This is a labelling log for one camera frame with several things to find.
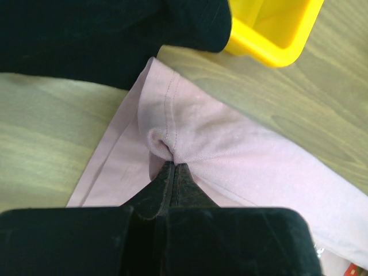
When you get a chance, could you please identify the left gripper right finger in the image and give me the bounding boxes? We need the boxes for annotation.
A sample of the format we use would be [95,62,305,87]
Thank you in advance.
[159,163,322,275]

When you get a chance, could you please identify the black garment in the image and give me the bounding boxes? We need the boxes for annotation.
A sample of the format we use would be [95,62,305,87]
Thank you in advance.
[1,1,232,90]

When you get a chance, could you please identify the yellow plastic bin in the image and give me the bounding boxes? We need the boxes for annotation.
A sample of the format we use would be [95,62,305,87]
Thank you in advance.
[225,0,324,68]

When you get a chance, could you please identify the pink t-shirt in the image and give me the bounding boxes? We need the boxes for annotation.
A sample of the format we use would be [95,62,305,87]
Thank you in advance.
[68,58,367,275]

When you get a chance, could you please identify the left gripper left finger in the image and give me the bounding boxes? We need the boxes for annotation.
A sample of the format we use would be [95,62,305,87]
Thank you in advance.
[1,162,175,275]

